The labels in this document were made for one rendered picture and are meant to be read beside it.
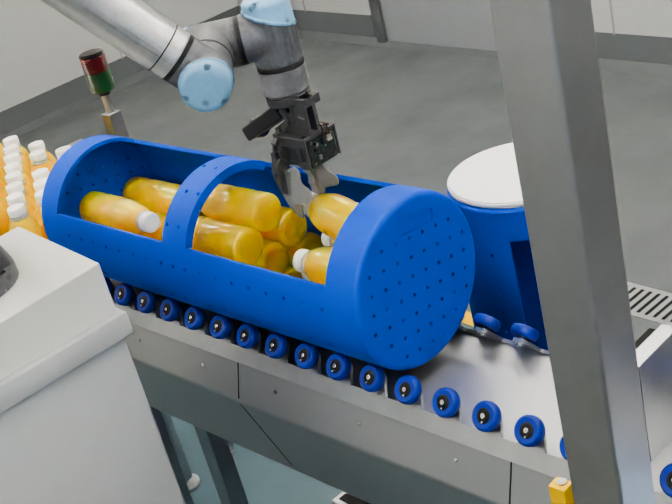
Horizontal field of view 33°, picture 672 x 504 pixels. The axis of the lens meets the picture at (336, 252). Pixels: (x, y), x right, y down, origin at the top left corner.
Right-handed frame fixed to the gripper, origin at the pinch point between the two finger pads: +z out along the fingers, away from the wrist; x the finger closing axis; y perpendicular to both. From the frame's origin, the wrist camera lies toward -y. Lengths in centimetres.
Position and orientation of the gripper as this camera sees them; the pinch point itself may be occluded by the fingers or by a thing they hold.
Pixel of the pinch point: (307, 203)
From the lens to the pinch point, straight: 186.8
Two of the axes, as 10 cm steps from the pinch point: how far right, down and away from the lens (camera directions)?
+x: 6.7, -4.6, 5.8
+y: 7.1, 1.8, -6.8
